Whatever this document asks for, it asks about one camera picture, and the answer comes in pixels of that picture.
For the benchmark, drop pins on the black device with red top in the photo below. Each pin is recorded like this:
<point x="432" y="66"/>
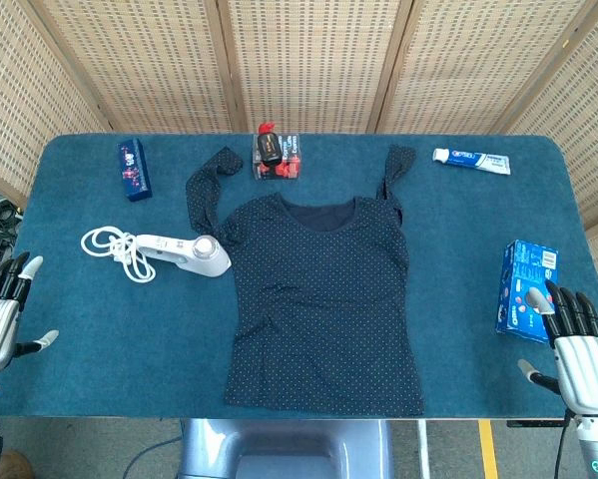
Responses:
<point x="269" y="149"/>

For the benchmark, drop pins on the white handheld steamer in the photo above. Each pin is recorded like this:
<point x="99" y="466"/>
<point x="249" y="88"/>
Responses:
<point x="198" y="254"/>

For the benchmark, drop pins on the brown shoe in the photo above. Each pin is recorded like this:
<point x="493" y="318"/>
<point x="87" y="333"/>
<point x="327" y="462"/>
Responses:
<point x="16" y="466"/>

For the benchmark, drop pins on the teal carpet table mat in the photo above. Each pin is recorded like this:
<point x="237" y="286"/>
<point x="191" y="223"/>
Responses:
<point x="104" y="339"/>

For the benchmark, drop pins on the clear box with red print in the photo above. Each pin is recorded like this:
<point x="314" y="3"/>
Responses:
<point x="288" y="159"/>

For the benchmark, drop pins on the white blue toothpaste tube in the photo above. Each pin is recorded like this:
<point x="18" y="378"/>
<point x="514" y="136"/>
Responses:
<point x="473" y="159"/>

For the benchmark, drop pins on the black bracket under table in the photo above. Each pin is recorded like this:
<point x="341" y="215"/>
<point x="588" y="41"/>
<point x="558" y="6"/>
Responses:
<point x="533" y="424"/>

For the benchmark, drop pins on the blue Oreo cookie box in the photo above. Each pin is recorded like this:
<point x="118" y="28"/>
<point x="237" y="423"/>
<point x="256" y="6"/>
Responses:
<point x="523" y="269"/>

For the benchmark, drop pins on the blue polka dot shirt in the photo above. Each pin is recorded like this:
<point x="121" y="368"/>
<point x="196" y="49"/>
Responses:
<point x="323" y="299"/>

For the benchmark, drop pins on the woven folding screen panel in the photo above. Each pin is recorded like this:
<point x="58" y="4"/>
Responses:
<point x="473" y="65"/>
<point x="149" y="65"/>
<point x="313" y="65"/>
<point x="19" y="100"/>
<point x="583" y="125"/>

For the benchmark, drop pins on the dark blue patterned box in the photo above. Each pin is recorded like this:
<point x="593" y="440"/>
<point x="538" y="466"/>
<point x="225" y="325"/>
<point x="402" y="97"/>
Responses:
<point x="135" y="169"/>

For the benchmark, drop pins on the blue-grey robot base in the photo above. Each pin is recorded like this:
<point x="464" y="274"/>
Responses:
<point x="278" y="449"/>

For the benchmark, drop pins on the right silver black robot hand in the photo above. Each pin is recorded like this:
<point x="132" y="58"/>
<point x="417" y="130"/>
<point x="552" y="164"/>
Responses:
<point x="585" y="369"/>

